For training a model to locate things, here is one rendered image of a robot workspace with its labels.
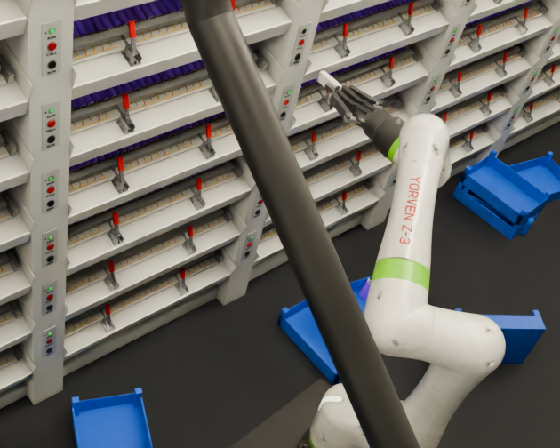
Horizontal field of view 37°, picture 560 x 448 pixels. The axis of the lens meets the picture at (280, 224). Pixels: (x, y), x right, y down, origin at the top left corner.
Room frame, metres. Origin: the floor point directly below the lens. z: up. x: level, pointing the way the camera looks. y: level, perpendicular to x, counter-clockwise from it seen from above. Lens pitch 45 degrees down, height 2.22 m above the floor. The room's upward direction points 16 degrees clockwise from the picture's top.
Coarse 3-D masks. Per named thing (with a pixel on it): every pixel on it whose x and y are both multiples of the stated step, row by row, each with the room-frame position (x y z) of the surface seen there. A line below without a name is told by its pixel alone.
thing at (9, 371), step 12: (12, 348) 1.28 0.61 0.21; (24, 348) 1.27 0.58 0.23; (0, 360) 1.24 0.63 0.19; (12, 360) 1.25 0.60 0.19; (24, 360) 1.27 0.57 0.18; (0, 372) 1.21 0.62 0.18; (12, 372) 1.22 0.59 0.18; (24, 372) 1.24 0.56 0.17; (0, 384) 1.18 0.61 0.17; (12, 384) 1.20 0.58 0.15
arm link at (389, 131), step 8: (392, 120) 1.62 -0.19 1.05; (400, 120) 1.62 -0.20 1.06; (384, 128) 1.60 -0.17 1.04; (392, 128) 1.60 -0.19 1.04; (400, 128) 1.60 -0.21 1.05; (376, 136) 1.59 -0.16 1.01; (384, 136) 1.58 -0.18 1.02; (392, 136) 1.58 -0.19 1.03; (376, 144) 1.59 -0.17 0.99; (384, 144) 1.57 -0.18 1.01; (392, 144) 1.57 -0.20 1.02; (384, 152) 1.57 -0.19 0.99
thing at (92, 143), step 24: (264, 48) 1.84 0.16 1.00; (264, 72) 1.81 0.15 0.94; (168, 96) 1.60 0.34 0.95; (192, 96) 1.63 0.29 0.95; (96, 120) 1.44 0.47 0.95; (144, 120) 1.50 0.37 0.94; (168, 120) 1.53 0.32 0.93; (192, 120) 1.60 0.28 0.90; (72, 144) 1.31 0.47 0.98; (96, 144) 1.38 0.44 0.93; (120, 144) 1.43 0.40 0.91
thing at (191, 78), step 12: (204, 72) 1.69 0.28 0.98; (156, 84) 1.59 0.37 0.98; (168, 84) 1.60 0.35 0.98; (180, 84) 1.63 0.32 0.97; (204, 84) 1.67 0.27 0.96; (120, 96) 1.51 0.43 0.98; (132, 96) 1.52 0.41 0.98; (144, 96) 1.55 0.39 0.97; (84, 108) 1.43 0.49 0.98; (96, 108) 1.45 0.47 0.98; (108, 108) 1.47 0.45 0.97; (132, 108) 1.51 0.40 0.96; (72, 120) 1.40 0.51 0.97
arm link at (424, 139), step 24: (408, 120) 1.50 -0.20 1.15; (432, 120) 1.49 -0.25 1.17; (408, 144) 1.44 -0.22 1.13; (432, 144) 1.44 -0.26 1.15; (408, 168) 1.39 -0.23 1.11; (432, 168) 1.40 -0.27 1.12; (408, 192) 1.33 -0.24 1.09; (432, 192) 1.35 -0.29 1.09; (408, 216) 1.28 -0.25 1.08; (432, 216) 1.31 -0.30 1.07; (384, 240) 1.24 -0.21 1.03; (408, 240) 1.23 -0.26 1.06
